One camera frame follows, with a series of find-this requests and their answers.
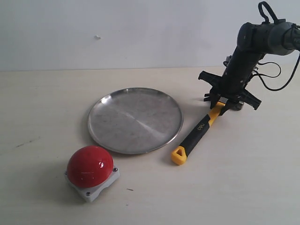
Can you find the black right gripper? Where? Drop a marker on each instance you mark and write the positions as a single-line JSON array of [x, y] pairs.
[[233, 89]]

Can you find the red dome push button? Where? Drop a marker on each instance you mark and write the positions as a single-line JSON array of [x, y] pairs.
[[90, 170]]

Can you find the yellow black claw hammer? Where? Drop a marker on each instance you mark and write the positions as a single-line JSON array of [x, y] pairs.
[[181, 153]]

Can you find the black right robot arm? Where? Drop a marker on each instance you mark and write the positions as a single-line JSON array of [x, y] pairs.
[[254, 41]]

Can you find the round steel plate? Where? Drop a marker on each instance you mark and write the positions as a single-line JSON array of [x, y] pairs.
[[135, 121]]

